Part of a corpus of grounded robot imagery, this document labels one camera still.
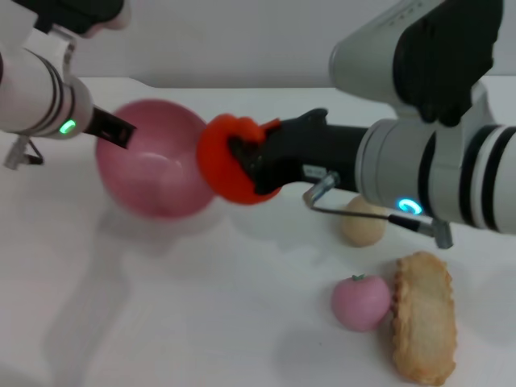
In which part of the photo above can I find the orange toy fruit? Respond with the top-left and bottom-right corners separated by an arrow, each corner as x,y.
195,114 -> 284,206

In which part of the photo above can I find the pink plastic bowl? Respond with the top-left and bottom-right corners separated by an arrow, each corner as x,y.
94,99 -> 219,221

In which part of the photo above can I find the golden fried pastry toy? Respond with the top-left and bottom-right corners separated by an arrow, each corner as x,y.
390,251 -> 459,387

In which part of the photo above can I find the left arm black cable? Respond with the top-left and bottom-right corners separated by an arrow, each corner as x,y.
3,134 -> 45,171

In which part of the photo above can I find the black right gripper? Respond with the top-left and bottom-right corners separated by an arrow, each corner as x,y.
228,108 -> 368,193

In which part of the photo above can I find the beige toy potato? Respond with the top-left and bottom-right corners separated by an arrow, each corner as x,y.
339,194 -> 386,248

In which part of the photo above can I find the pink toy peach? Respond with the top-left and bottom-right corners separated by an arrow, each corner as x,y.
331,273 -> 393,333

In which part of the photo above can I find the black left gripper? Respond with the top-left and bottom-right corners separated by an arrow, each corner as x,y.
85,105 -> 138,151

